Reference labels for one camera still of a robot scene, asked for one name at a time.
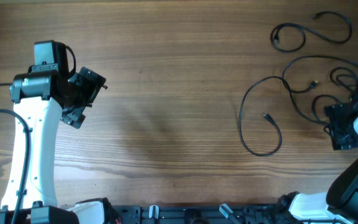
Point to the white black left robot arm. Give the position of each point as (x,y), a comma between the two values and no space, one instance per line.
(50,92)

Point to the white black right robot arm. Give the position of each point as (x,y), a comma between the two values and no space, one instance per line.
(340,203)

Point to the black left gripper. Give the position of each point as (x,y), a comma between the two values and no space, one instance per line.
(92,84)

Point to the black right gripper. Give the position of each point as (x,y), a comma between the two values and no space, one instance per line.
(340,141)

